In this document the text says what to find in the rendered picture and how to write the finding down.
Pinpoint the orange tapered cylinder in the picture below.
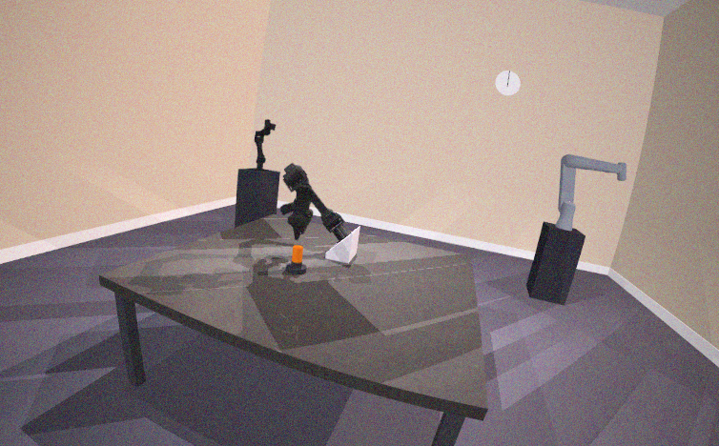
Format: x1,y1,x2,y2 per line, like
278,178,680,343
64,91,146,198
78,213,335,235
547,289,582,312
292,246,303,263

